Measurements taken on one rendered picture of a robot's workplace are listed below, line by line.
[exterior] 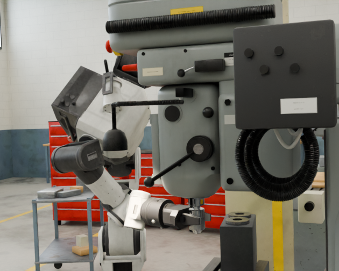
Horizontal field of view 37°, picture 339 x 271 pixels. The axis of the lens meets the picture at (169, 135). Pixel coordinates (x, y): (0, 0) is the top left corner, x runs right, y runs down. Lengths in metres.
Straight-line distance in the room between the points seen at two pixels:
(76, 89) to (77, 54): 10.20
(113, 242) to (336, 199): 1.14
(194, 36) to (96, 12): 10.63
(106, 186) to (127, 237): 0.40
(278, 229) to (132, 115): 1.68
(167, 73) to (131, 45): 0.13
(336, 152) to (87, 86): 0.97
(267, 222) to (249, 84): 2.25
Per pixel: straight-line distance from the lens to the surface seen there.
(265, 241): 3.26
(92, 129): 1.76
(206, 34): 1.32
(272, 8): 1.25
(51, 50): 12.42
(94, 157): 1.73
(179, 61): 1.34
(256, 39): 1.04
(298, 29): 1.03
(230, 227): 1.87
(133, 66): 1.62
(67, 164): 1.74
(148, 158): 6.48
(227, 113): 1.30
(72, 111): 1.81
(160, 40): 1.36
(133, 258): 2.19
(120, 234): 2.13
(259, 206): 3.22
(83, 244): 4.64
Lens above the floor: 1.56
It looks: 3 degrees down
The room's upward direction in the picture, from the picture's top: 2 degrees counter-clockwise
